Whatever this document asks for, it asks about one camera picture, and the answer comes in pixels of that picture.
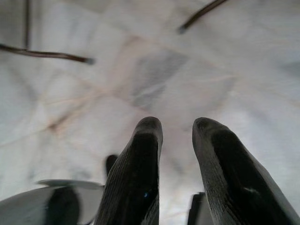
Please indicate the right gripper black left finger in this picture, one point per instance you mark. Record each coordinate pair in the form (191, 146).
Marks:
(133, 175)

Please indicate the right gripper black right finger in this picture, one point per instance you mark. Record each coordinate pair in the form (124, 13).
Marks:
(229, 175)

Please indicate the silver black robot leg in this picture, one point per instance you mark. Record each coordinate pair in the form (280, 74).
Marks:
(28, 206)

